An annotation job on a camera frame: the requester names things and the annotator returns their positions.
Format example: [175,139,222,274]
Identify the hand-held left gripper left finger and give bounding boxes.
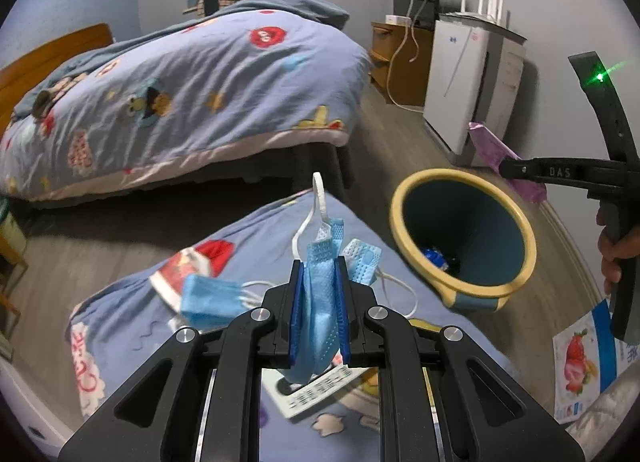
[57,262,306,462]

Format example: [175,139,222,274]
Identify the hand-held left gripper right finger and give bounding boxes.
[333,259,586,462]

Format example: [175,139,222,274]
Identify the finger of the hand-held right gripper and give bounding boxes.
[498,156,631,191]

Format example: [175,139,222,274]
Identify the blue face mask white loops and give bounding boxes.
[341,238,419,320]

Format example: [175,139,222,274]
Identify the purple plastic wrapper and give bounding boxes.
[467,122,548,205]

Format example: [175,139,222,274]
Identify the green white cardboard box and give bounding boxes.
[263,364,363,420]

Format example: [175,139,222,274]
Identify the teal bin yellow rim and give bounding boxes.
[390,168,537,313]

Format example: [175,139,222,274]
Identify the person's right hand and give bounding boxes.
[596,207,640,295]

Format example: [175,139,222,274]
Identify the blue wrapper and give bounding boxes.
[422,248,449,271]

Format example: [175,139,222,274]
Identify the red white snack packet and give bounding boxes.
[149,240,237,313]

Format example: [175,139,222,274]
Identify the strawberry printed bag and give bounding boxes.
[552,299,640,425]

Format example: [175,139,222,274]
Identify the wooden cabinet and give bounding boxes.
[370,22,436,110]

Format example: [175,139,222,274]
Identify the white router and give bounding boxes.
[457,0,509,25]

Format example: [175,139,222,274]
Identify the grey cloth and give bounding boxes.
[567,367,640,462]

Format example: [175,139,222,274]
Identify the bed with cartoon duvet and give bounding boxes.
[0,0,373,201]

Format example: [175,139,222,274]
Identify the white furniture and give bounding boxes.
[0,357,76,459]

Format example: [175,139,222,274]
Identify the wooden chair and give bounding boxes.
[0,199,29,354]

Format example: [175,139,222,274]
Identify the wooden headboard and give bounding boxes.
[0,23,116,129]

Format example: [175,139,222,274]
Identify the white cable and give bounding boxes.
[387,0,432,110]

